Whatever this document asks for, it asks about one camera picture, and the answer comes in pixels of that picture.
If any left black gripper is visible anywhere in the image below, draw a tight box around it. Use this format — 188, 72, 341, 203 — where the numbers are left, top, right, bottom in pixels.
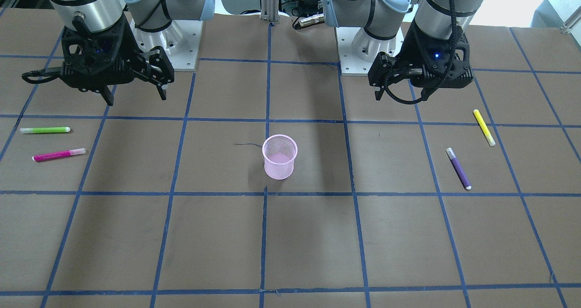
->
368, 22, 473, 100

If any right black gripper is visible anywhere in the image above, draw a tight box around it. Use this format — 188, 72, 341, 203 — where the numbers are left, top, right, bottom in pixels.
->
59, 14, 175, 106

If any pink highlighter pen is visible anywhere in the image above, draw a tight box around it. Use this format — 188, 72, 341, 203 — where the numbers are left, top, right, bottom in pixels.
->
32, 147, 87, 162

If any purple highlighter pen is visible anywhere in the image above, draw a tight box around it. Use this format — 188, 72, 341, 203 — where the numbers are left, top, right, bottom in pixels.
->
445, 147, 473, 191

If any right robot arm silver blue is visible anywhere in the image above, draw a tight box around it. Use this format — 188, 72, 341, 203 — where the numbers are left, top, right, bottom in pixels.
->
22, 0, 216, 106

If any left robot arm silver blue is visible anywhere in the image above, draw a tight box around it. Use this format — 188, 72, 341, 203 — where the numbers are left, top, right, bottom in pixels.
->
321, 0, 483, 105

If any pink mesh cup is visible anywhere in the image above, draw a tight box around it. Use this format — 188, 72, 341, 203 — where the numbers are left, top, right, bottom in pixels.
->
261, 134, 298, 180

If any green highlighter pen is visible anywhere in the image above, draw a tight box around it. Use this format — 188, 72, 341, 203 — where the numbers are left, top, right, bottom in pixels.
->
19, 126, 71, 134

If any yellow highlighter pen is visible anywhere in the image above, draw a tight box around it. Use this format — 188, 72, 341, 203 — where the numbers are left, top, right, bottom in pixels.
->
473, 109, 496, 147

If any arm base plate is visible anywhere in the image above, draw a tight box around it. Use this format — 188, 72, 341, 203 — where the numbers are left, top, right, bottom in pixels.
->
130, 20, 204, 72
335, 27, 404, 76

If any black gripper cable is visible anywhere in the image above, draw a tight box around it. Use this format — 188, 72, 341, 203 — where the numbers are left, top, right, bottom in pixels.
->
384, 0, 459, 105

